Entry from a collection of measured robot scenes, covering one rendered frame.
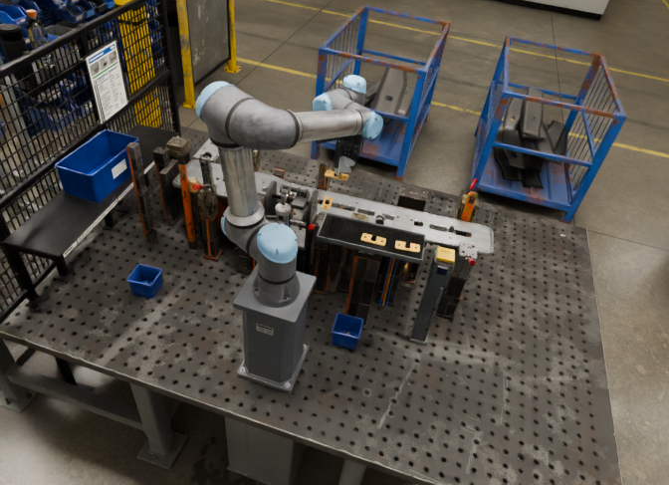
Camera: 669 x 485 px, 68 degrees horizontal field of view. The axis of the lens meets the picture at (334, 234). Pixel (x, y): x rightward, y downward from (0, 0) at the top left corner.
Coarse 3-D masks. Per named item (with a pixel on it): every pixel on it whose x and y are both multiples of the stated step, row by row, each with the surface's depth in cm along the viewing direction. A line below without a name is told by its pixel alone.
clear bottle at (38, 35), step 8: (32, 16) 174; (32, 24) 175; (40, 24) 176; (32, 32) 176; (40, 32) 177; (32, 40) 178; (40, 40) 178; (48, 40) 181; (48, 56) 182; (40, 64) 183
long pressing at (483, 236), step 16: (192, 160) 225; (176, 176) 215; (192, 176) 215; (256, 176) 220; (272, 176) 221; (224, 192) 209; (320, 192) 216; (320, 208) 207; (336, 208) 208; (368, 208) 210; (384, 208) 212; (400, 208) 213; (384, 224) 203; (432, 224) 207; (448, 224) 208; (464, 224) 209; (432, 240) 198; (448, 240) 200; (464, 240) 201; (480, 240) 202
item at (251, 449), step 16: (224, 416) 192; (240, 432) 195; (256, 432) 191; (240, 448) 205; (256, 448) 200; (272, 448) 196; (288, 448) 192; (304, 448) 228; (240, 464) 215; (256, 464) 210; (272, 464) 205; (288, 464) 200; (272, 480) 215; (288, 480) 210
